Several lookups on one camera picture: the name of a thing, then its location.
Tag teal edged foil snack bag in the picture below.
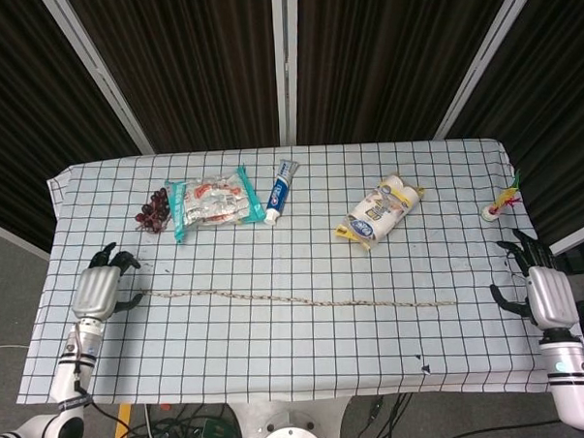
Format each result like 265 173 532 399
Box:
163 163 267 245

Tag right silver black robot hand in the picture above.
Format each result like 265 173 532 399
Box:
487 224 582 332

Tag white partition frame post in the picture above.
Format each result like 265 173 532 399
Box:
427 0 550 141
41 0 154 159
271 0 305 147

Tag white black checked tablecloth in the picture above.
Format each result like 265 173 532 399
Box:
5 133 584 417

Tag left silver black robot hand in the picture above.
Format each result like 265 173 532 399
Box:
68 241 146 323

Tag dark red grape bunch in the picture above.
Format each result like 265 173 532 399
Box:
133 187 171 235

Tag beige braided rope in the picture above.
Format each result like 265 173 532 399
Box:
142 277 457 322

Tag colourful feather shuttlecock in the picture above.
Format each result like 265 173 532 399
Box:
479 170 525 222

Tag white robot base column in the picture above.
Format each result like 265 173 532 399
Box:
230 395 353 438

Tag wrapped white paper cup pack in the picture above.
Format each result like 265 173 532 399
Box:
330 172 427 254

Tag blue white toothpaste tube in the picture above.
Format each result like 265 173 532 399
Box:
261 159 303 226

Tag tangled black floor cables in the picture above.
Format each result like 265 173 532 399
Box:
89 397 244 438

